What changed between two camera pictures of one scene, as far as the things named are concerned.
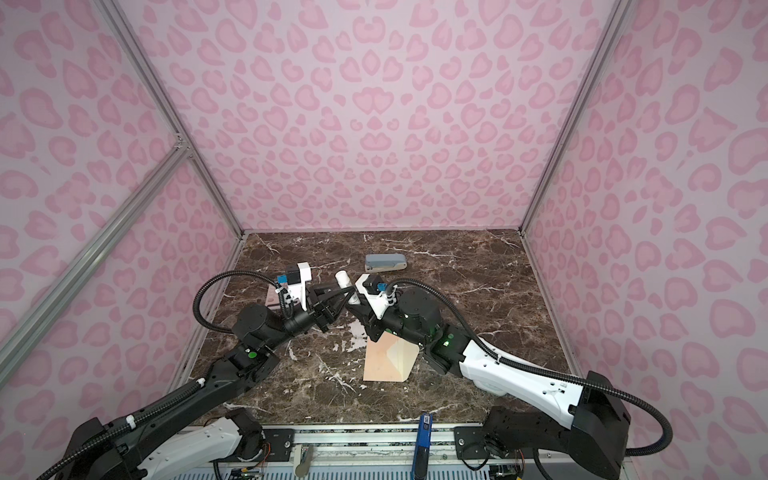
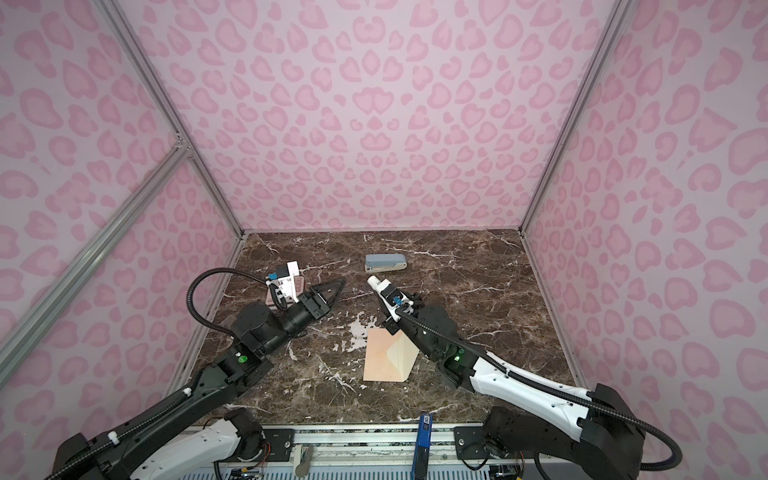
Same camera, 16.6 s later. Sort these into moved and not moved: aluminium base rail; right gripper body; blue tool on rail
Moved: right gripper body
Not moved: blue tool on rail; aluminium base rail
